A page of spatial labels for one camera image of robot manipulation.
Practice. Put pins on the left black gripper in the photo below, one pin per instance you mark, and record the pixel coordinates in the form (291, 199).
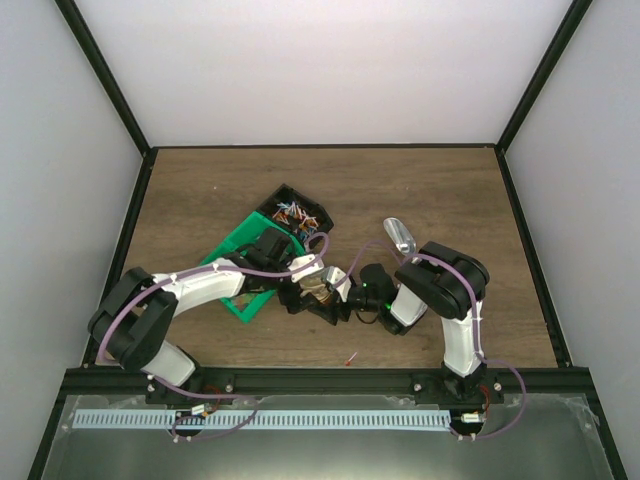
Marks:
(300, 304)

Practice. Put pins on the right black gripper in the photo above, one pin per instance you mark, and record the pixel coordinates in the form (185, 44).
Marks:
(330, 313)

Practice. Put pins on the gold jar lid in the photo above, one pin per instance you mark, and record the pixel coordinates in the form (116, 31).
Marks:
(315, 285)

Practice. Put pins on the black bin candies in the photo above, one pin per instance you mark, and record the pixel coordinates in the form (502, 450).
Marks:
(295, 213)

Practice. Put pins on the green bin gummy candies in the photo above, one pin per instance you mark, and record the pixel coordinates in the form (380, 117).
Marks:
(246, 306)

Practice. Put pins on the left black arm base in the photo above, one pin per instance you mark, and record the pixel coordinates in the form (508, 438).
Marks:
(196, 390)

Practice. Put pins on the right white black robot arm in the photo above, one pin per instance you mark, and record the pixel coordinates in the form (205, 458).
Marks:
(435, 278)

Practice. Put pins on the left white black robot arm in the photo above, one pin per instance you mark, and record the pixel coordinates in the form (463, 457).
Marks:
(132, 322)

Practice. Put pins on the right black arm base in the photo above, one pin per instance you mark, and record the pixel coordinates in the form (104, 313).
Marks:
(448, 390)

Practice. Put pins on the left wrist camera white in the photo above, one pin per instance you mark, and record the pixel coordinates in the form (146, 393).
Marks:
(304, 266)

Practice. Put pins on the light blue slotted cable duct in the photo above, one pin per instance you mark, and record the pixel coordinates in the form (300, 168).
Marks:
(405, 420)

